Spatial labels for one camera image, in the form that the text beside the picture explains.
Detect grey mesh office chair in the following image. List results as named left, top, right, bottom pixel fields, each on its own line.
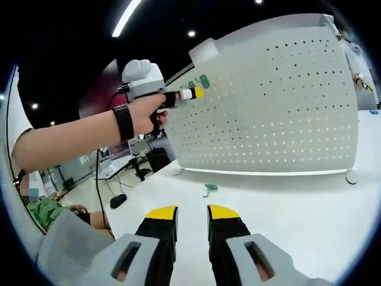
left=38, top=208, right=115, bottom=278

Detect black wristband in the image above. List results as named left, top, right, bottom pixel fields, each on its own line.
left=112, top=104, right=135, bottom=142

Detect ceiling strip light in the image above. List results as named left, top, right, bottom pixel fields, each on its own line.
left=111, top=0, right=143, bottom=38

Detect white perforated mounting plate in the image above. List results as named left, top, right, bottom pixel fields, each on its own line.
left=165, top=26, right=360, bottom=186

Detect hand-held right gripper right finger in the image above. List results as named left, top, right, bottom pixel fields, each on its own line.
left=207, top=204, right=333, bottom=286

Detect black office chair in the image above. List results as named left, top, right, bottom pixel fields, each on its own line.
left=145, top=147, right=174, bottom=174

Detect person's left hand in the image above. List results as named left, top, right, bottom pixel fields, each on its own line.
left=132, top=92, right=170, bottom=140

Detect round ceiling spotlights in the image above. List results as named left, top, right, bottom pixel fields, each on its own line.
left=29, top=0, right=264, bottom=126

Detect dark red display screen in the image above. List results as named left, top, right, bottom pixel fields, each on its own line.
left=78, top=58, right=129, bottom=120

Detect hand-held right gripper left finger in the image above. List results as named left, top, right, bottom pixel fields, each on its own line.
left=86, top=205, right=179, bottom=286

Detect computer monitor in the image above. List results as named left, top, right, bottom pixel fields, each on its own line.
left=108, top=141, right=132, bottom=168

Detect black computer mouse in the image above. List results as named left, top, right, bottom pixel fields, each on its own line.
left=110, top=194, right=128, bottom=209

